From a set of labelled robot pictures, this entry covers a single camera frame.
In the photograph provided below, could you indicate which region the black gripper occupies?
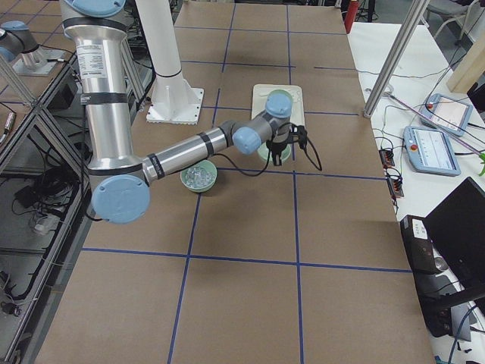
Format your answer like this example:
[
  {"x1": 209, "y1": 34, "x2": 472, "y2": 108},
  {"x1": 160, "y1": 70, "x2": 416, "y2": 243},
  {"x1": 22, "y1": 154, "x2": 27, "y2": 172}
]
[{"x1": 267, "y1": 140, "x2": 290, "y2": 166}]

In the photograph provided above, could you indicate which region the green bowl carried to tray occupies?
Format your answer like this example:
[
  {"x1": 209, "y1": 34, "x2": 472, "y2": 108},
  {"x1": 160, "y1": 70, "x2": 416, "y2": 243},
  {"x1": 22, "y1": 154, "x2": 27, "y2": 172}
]
[{"x1": 267, "y1": 89, "x2": 293, "y2": 103}]

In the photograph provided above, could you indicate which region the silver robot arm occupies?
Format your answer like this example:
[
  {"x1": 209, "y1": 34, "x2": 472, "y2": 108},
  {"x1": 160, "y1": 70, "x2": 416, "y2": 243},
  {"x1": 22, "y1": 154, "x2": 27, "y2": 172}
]
[{"x1": 61, "y1": 1, "x2": 293, "y2": 224}]

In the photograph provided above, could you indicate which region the cream bear tray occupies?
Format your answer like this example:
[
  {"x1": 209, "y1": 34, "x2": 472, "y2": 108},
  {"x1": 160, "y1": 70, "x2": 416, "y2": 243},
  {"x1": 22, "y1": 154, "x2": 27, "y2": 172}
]
[{"x1": 251, "y1": 84, "x2": 305, "y2": 126}]

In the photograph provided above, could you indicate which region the green bowl with ice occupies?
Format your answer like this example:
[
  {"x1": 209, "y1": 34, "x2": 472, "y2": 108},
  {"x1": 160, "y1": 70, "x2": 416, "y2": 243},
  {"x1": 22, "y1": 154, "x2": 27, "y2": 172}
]
[{"x1": 180, "y1": 160, "x2": 217, "y2": 193}]

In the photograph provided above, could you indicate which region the orange connector block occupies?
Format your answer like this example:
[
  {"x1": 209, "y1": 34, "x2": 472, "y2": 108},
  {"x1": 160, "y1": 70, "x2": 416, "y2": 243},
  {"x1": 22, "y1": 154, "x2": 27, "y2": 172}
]
[
  {"x1": 387, "y1": 177, "x2": 404, "y2": 199},
  {"x1": 379, "y1": 149, "x2": 395, "y2": 168}
]

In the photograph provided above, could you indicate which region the near teach pendant tablet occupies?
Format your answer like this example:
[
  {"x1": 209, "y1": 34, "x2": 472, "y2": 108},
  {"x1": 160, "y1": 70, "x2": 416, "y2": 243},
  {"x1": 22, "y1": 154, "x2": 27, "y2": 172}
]
[{"x1": 403, "y1": 126, "x2": 461, "y2": 177}]

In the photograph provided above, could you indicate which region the teach pendant tablet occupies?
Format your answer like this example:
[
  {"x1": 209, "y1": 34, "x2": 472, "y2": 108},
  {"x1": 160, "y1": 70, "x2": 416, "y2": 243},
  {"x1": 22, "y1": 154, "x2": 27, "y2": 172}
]
[
  {"x1": 419, "y1": 93, "x2": 472, "y2": 137},
  {"x1": 403, "y1": 126, "x2": 461, "y2": 177}
]

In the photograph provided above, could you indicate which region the red cylinder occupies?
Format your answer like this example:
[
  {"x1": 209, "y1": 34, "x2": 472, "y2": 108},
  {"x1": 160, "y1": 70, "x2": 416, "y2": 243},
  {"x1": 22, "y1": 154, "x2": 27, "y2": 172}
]
[{"x1": 344, "y1": 0, "x2": 360, "y2": 34}]

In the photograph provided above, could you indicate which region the far teach pendant tablet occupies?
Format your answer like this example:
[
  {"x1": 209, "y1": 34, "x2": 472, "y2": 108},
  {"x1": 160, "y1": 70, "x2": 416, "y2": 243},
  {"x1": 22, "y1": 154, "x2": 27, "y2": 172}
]
[{"x1": 419, "y1": 93, "x2": 472, "y2": 137}]

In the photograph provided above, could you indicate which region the black laptop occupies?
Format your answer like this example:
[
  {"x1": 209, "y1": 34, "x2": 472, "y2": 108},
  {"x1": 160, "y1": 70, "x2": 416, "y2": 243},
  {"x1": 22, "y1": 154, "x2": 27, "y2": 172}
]
[{"x1": 424, "y1": 177, "x2": 484, "y2": 288}]

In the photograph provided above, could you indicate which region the reacher grabber stick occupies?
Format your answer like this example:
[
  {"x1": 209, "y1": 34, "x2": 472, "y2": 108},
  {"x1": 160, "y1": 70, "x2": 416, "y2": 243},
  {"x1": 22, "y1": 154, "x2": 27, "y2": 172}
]
[{"x1": 383, "y1": 92, "x2": 484, "y2": 177}]

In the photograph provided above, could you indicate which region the black box device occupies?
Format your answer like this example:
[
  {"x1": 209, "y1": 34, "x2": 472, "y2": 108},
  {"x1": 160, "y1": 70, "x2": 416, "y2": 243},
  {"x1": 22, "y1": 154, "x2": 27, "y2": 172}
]
[{"x1": 400, "y1": 215, "x2": 468, "y2": 337}]

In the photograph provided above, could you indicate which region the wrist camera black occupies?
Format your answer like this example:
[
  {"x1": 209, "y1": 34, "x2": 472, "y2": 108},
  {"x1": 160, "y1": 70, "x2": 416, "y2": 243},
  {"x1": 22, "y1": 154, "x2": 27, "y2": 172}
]
[{"x1": 289, "y1": 124, "x2": 308, "y2": 150}]

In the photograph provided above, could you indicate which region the white pedestal column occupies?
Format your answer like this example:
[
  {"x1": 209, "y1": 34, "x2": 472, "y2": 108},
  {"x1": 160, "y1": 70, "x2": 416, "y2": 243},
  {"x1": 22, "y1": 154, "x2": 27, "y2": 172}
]
[{"x1": 136, "y1": 0, "x2": 204, "y2": 124}]

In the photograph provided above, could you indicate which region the aluminium frame post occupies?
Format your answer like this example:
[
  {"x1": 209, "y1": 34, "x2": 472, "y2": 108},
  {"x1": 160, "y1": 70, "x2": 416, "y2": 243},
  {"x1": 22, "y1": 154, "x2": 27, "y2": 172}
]
[{"x1": 363, "y1": 0, "x2": 430, "y2": 118}]

